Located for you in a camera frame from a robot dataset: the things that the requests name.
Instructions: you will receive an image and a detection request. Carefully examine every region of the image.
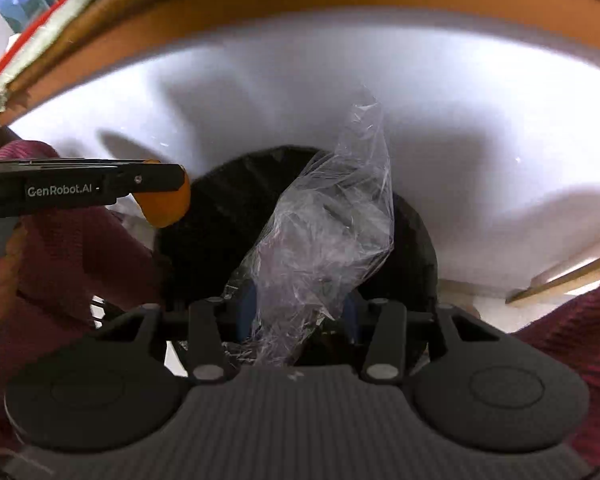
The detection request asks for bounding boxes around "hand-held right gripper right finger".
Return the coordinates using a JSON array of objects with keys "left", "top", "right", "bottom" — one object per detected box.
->
[{"left": 344, "top": 294, "right": 501, "bottom": 385}]

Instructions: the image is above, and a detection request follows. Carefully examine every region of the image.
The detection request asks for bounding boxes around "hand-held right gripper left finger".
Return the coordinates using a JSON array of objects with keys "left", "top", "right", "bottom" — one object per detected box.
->
[{"left": 102, "top": 280, "right": 258, "bottom": 385}]

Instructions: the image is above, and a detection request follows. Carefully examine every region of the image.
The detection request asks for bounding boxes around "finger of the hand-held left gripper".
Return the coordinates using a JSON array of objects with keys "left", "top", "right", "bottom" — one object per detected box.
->
[{"left": 129, "top": 162, "right": 192, "bottom": 197}]

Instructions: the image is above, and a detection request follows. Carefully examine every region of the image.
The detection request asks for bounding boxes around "orange fruit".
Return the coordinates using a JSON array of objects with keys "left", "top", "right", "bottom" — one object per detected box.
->
[{"left": 135, "top": 159, "right": 192, "bottom": 229}]

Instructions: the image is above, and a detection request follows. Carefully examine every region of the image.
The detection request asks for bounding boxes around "black trash bin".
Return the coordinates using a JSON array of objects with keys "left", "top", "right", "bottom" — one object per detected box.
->
[{"left": 152, "top": 145, "right": 439, "bottom": 361}]

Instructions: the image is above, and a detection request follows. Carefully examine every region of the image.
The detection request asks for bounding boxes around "clear plastic bag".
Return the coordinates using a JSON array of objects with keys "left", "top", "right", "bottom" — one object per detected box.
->
[{"left": 222, "top": 87, "right": 396, "bottom": 367}]

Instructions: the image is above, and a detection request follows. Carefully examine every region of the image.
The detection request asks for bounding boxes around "person's left leg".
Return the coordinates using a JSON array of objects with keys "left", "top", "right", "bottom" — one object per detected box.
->
[{"left": 0, "top": 140, "right": 167, "bottom": 453}]

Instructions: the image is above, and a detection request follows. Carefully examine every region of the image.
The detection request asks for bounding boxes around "person's leg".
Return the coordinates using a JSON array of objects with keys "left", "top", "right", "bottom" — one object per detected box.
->
[
  {"left": 517, "top": 270, "right": 600, "bottom": 471},
  {"left": 0, "top": 140, "right": 167, "bottom": 453}
]

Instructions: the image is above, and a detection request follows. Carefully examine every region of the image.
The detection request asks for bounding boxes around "red bed guard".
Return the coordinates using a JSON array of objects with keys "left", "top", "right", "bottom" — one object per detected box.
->
[{"left": 0, "top": 25, "right": 56, "bottom": 97}]

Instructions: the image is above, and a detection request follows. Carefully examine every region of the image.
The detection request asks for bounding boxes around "white bed side panel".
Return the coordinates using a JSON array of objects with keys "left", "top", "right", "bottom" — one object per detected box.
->
[{"left": 2, "top": 12, "right": 600, "bottom": 307}]

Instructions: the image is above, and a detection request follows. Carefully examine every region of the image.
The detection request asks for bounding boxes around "light wooden bar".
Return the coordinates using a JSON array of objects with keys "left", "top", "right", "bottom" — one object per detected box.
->
[{"left": 505, "top": 247, "right": 600, "bottom": 307}]

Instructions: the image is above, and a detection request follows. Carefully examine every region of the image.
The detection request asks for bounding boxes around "person's right leg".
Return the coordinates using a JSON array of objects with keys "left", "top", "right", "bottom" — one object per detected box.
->
[{"left": 517, "top": 270, "right": 600, "bottom": 471}]

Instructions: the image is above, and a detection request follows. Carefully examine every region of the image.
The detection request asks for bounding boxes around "wooden bed frame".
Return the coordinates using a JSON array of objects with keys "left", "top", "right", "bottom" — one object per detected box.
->
[{"left": 0, "top": 0, "right": 600, "bottom": 128}]

